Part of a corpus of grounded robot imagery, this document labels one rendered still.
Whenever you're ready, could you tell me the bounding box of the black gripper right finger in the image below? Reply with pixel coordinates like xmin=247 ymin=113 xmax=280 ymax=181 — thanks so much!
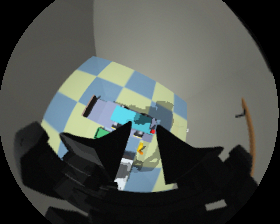
xmin=155 ymin=124 xmax=224 ymax=184

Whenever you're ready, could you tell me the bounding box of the yellow chock with orange handle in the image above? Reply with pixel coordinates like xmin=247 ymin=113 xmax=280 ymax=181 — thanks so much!
xmin=137 ymin=142 xmax=144 ymax=154

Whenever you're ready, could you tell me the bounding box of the green tray floor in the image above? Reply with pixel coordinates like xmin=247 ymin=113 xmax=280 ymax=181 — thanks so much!
xmin=95 ymin=128 xmax=109 ymax=138

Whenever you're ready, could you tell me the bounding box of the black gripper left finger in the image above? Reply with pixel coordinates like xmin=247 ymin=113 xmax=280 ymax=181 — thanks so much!
xmin=60 ymin=121 xmax=132 ymax=182

